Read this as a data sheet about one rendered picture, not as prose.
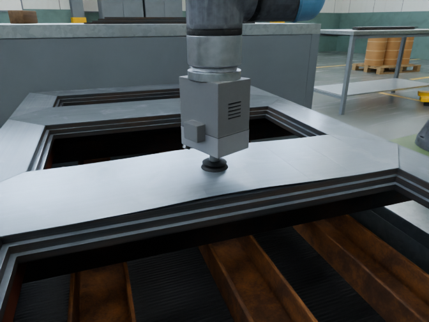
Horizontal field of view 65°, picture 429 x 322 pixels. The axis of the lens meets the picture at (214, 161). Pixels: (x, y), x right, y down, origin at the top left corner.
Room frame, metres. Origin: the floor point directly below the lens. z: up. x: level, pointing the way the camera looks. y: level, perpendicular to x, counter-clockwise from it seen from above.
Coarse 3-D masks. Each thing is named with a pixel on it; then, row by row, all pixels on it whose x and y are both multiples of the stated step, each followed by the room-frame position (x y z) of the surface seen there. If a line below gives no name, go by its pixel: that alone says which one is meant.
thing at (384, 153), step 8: (336, 136) 0.65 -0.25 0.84; (352, 144) 0.60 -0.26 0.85; (360, 144) 0.60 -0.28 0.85; (368, 144) 0.60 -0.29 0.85; (376, 144) 0.60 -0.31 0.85; (368, 152) 0.56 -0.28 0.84; (376, 152) 0.56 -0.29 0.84; (384, 152) 0.56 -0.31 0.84; (392, 152) 0.56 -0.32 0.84; (384, 160) 0.52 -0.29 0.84; (392, 160) 0.52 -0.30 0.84
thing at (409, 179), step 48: (96, 96) 1.08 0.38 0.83; (144, 96) 1.12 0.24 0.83; (48, 144) 0.65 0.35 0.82; (240, 192) 0.41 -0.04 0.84; (288, 192) 0.42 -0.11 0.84; (336, 192) 0.44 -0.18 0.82; (0, 240) 0.30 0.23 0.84; (48, 240) 0.31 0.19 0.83; (96, 240) 0.33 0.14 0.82; (0, 288) 0.25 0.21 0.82
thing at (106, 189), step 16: (112, 160) 0.52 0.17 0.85; (128, 160) 0.52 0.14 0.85; (80, 176) 0.46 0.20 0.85; (96, 176) 0.46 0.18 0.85; (112, 176) 0.46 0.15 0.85; (128, 176) 0.45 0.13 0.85; (80, 192) 0.41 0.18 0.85; (96, 192) 0.41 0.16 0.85; (112, 192) 0.40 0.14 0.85; (128, 192) 0.40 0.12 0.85; (80, 208) 0.36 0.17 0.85; (96, 208) 0.36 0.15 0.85; (112, 208) 0.36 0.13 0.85; (128, 208) 0.36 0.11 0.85; (144, 208) 0.36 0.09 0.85
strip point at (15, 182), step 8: (16, 176) 0.46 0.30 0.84; (0, 184) 0.43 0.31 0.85; (8, 184) 0.43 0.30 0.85; (16, 184) 0.43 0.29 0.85; (0, 192) 0.41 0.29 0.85; (8, 192) 0.41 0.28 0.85; (16, 192) 0.41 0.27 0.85; (0, 200) 0.39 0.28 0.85; (8, 200) 0.39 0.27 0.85; (0, 208) 0.36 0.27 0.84; (8, 208) 0.36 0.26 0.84; (0, 216) 0.35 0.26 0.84; (0, 224) 0.33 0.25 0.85; (0, 232) 0.31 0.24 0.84
